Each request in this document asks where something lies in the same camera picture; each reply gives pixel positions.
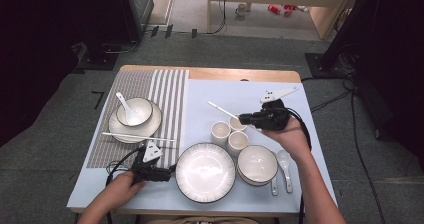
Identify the single white chopstick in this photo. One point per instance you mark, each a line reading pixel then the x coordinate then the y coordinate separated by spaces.
pixel 140 137
pixel 221 110

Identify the person's beige trousers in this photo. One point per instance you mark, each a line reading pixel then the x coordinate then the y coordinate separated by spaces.
pixel 200 220

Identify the black stand base plate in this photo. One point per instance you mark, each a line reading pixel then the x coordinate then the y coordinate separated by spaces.
pixel 316 65
pixel 98 61

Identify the white ribbed plate dark rim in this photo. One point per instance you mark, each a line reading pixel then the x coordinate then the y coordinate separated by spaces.
pixel 150 126
pixel 205 172

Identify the black floor bracket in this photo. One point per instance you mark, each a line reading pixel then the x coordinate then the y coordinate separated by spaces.
pixel 155 31
pixel 168 31
pixel 194 33

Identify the white ceramic cup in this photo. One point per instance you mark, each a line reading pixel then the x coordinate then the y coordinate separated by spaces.
pixel 237 142
pixel 220 130
pixel 236 125

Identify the grey striped placemat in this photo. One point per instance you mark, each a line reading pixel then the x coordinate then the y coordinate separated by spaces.
pixel 133 84

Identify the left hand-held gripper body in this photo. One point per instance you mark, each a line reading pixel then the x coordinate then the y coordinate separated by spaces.
pixel 146 172

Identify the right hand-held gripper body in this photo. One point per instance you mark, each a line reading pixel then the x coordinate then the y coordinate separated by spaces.
pixel 275 117

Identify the dark curtain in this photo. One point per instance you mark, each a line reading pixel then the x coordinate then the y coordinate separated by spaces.
pixel 400 67
pixel 33 50

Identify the person's left hand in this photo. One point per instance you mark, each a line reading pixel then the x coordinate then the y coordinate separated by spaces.
pixel 123 190

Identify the black slanted stand pole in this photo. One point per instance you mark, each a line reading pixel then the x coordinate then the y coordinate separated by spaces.
pixel 346 24

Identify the person's right hand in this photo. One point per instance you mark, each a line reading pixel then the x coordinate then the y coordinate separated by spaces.
pixel 295 140

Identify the white small floor object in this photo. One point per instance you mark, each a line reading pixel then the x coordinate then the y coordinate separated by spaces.
pixel 302 8

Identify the white ceramic spoon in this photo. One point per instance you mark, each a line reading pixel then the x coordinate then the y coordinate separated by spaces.
pixel 131 115
pixel 284 164
pixel 274 187

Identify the pale small floor object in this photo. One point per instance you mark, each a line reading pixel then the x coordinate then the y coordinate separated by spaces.
pixel 241 9

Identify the red floor object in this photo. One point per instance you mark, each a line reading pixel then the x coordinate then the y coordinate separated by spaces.
pixel 274 9
pixel 288 10

